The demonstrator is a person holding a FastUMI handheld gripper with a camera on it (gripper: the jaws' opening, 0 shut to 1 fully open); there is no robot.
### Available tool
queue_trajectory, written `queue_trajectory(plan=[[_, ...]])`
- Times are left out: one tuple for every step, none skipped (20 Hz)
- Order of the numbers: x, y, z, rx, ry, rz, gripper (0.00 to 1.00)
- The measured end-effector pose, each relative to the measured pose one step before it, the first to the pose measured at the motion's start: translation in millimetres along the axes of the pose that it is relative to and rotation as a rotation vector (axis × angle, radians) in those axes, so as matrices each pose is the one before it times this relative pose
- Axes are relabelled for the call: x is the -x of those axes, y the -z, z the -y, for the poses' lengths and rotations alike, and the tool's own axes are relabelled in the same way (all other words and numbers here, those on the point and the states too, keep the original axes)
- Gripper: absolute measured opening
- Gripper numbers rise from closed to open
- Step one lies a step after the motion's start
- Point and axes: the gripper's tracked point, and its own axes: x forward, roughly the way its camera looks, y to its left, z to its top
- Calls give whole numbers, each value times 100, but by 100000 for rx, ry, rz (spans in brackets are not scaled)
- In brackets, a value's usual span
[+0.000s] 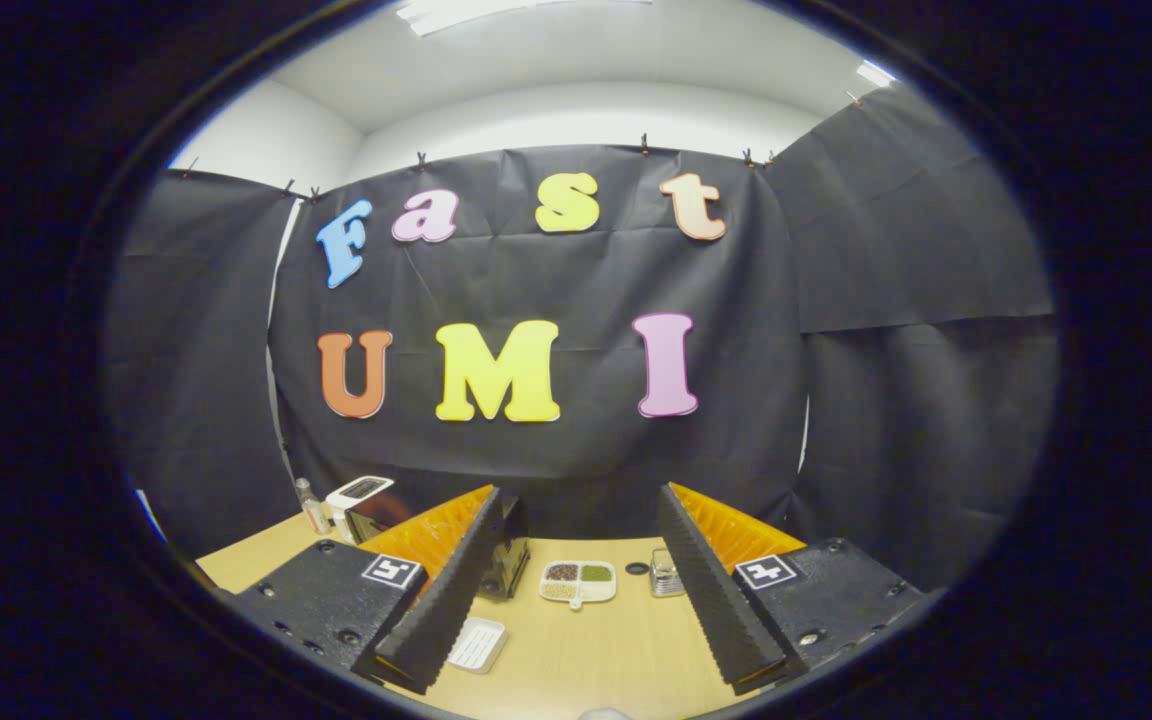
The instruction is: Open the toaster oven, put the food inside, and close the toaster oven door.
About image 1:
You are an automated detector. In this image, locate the black toaster oven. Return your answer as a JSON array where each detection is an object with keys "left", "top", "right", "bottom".
[{"left": 346, "top": 488, "right": 530, "bottom": 602}]

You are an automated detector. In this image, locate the long ceiling light panel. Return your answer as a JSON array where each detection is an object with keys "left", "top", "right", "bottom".
[{"left": 396, "top": 0, "right": 653, "bottom": 38}]

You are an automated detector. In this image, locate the white divided dish with grains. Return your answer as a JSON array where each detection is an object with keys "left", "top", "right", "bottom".
[{"left": 539, "top": 560, "right": 618, "bottom": 611}]

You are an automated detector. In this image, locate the white rectangular tray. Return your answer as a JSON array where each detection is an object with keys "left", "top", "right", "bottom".
[{"left": 446, "top": 616, "right": 509, "bottom": 675}]

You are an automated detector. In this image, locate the white bread toaster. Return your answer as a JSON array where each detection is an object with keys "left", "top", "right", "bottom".
[{"left": 324, "top": 475, "right": 395, "bottom": 542}]

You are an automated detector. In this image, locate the wire mesh utensil holder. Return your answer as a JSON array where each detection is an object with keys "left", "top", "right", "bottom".
[{"left": 649, "top": 547, "right": 688, "bottom": 599}]

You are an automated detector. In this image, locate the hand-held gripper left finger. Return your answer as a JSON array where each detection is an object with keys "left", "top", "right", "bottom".
[{"left": 226, "top": 485, "right": 507, "bottom": 696}]

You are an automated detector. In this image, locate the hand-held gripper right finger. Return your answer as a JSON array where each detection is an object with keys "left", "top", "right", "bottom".
[{"left": 658, "top": 482, "right": 937, "bottom": 696}]

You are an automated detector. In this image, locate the clear plastic bottle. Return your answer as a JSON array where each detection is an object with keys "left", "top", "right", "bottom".
[{"left": 294, "top": 478, "right": 332, "bottom": 536}]

